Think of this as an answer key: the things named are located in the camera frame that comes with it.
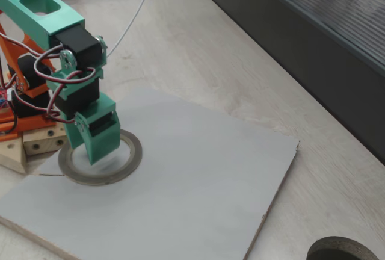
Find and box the grey white board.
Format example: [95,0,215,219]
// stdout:
[0,87,301,260]

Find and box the orange board holder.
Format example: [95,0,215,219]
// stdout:
[0,108,19,143]

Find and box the thin white cable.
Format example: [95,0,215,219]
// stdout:
[106,0,158,58]

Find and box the ribbed glass desk partition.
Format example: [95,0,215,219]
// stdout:
[182,0,385,166]

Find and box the wooden base block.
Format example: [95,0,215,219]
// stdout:
[23,121,69,156]

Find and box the light wooden plank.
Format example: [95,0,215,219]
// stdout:
[0,137,28,174]

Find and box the black power cable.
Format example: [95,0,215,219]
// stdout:
[0,114,18,136]

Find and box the red white black servo wire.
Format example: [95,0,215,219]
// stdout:
[33,42,97,124]
[11,93,61,122]
[0,32,46,55]

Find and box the grey tape ring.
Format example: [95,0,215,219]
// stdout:
[57,129,143,186]

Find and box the red controller board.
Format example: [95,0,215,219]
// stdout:
[0,82,10,112]

